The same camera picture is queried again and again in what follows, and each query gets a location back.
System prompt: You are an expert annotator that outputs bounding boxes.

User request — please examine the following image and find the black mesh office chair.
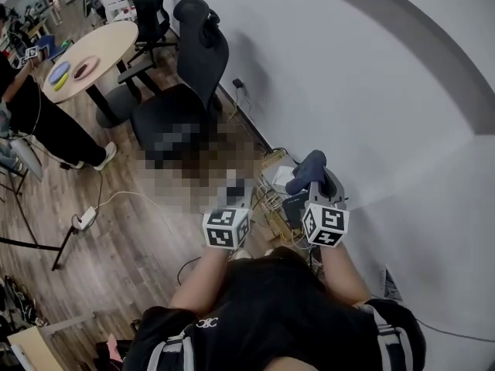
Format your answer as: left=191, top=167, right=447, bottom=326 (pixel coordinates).
left=117, top=0, right=230, bottom=158

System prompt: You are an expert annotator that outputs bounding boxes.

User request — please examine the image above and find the pile of dark bags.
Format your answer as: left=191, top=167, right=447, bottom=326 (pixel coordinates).
left=0, top=274, right=44, bottom=333

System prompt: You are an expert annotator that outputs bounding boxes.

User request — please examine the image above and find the blue plate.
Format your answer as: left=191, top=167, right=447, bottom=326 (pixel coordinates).
left=47, top=60, right=71, bottom=85

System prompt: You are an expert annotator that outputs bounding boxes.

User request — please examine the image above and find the white power cable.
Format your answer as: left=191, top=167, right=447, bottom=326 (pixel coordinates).
left=92, top=189, right=163, bottom=213

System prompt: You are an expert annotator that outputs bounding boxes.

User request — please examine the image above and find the wooden cable crate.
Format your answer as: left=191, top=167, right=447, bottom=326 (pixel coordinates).
left=251, top=148, right=312, bottom=247

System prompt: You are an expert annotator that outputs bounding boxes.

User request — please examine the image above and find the light wooden desk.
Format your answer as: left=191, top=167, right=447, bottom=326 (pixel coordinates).
left=6, top=325, right=67, bottom=371

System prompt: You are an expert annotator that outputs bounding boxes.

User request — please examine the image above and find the round beige table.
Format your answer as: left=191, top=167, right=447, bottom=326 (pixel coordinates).
left=40, top=20, right=142, bottom=128

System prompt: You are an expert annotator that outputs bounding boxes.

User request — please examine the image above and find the grey floor cable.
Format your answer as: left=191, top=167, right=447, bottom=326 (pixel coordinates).
left=415, top=317, right=495, bottom=343

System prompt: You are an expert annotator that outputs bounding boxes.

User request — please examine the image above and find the white printed paper sheet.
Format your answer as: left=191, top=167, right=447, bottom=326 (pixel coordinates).
left=377, top=264, right=405, bottom=303

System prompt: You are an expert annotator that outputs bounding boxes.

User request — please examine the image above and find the white power strip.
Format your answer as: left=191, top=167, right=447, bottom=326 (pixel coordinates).
left=71, top=206, right=97, bottom=232

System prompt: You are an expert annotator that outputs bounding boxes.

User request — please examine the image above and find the white flat device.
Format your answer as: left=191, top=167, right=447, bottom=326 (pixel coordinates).
left=271, top=165, right=298, bottom=186

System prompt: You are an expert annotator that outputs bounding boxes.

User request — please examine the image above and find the black router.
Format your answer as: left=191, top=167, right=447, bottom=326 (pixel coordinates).
left=281, top=192, right=311, bottom=231

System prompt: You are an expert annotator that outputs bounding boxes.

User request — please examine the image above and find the black metal stand frame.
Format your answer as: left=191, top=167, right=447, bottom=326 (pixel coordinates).
left=0, top=160, right=78, bottom=272

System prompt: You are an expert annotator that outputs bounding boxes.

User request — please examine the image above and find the person's black t-shirt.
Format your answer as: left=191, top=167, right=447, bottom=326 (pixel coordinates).
left=122, top=245, right=428, bottom=371

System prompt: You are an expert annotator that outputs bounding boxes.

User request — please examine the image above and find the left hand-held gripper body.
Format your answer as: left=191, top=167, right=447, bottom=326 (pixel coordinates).
left=202, top=186, right=254, bottom=251

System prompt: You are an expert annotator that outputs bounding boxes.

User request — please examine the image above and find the dark blue cloth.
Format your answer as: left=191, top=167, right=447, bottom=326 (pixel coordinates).
left=285, top=149, right=328, bottom=195

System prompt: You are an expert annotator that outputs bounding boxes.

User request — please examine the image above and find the blue chair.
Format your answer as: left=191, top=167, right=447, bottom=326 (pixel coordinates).
left=35, top=33, right=64, bottom=63

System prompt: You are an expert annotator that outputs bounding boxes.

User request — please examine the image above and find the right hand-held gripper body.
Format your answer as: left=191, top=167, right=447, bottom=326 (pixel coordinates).
left=301, top=167, right=351, bottom=249

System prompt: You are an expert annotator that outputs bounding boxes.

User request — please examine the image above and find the pink plate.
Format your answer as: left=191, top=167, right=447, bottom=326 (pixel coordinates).
left=72, top=55, right=101, bottom=81

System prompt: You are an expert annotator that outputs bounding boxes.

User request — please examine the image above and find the person's left forearm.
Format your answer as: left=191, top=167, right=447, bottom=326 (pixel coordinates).
left=168, top=244, right=234, bottom=318

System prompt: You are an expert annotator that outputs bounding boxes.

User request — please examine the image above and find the person's right forearm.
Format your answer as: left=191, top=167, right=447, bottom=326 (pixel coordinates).
left=311, top=242, right=373, bottom=308

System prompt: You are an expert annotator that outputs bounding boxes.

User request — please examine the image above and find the white background table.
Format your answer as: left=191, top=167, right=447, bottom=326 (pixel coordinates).
left=101, top=0, right=141, bottom=23

